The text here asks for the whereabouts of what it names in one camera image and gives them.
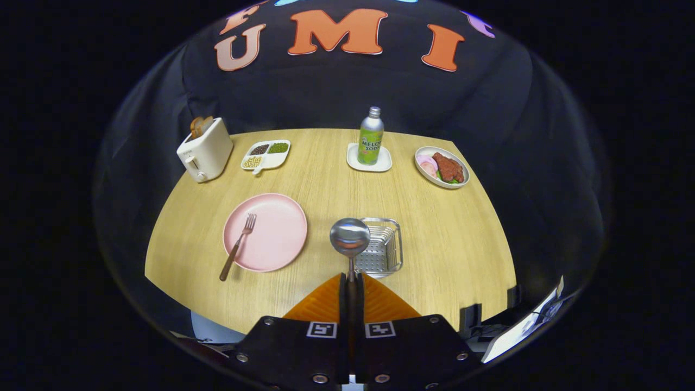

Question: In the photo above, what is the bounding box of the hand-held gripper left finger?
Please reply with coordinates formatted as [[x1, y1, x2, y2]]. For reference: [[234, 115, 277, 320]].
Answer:
[[225, 273, 348, 389]]

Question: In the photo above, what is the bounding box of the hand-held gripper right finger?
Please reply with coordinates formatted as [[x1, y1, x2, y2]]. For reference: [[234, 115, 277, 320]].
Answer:
[[356, 273, 484, 389]]

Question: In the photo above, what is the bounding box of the wooden-handled metal spoon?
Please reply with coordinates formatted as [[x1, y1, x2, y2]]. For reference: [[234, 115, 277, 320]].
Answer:
[[330, 218, 371, 326]]

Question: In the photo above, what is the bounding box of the wooden-handled metal fork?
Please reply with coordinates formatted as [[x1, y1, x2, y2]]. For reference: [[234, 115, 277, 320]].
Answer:
[[219, 213, 257, 282]]

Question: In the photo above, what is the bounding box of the pink plate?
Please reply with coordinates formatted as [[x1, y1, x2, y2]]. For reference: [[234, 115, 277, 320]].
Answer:
[[223, 193, 308, 273]]

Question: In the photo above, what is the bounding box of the black table clamp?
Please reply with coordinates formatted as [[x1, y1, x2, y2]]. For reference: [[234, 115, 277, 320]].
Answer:
[[460, 304, 482, 337]]

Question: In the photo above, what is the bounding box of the white square coaster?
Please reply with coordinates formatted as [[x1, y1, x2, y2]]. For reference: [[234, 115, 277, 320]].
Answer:
[[346, 143, 393, 173]]

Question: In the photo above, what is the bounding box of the white flat board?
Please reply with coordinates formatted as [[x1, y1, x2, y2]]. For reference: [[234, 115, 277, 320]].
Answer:
[[482, 276, 565, 363]]

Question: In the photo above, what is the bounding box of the white divided snack dish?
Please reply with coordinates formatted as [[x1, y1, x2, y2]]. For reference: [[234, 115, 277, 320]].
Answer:
[[241, 140, 292, 175]]

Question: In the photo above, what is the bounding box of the red meat piece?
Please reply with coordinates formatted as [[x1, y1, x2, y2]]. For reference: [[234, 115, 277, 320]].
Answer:
[[432, 152, 465, 183]]

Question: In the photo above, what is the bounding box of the green soda bottle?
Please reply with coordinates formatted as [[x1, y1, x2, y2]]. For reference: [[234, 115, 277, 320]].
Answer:
[[357, 106, 385, 166]]

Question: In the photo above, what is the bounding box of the white round food plate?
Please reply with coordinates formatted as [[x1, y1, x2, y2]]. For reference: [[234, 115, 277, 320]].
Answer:
[[414, 146, 470, 190]]

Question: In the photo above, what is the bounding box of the white toaster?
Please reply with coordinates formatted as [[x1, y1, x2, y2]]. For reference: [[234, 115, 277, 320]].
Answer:
[[176, 117, 234, 183]]

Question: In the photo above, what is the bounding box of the metal wire basket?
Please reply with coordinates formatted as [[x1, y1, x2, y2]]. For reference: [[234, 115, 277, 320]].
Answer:
[[354, 217, 403, 279]]

